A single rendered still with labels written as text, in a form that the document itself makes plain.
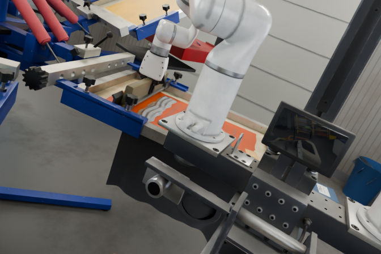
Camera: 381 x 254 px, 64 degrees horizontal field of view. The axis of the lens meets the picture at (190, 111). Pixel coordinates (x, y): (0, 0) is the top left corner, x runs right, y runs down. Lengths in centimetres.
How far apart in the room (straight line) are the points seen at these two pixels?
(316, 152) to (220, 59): 27
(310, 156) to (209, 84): 25
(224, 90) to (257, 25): 15
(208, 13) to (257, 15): 10
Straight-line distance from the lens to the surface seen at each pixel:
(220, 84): 66
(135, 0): 223
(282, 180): 69
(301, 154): 65
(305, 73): 420
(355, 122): 433
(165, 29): 114
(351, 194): 411
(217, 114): 69
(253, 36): 66
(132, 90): 111
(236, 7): 63
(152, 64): 126
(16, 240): 194
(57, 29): 153
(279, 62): 423
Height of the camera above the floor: 141
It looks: 19 degrees down
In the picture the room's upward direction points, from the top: 21 degrees clockwise
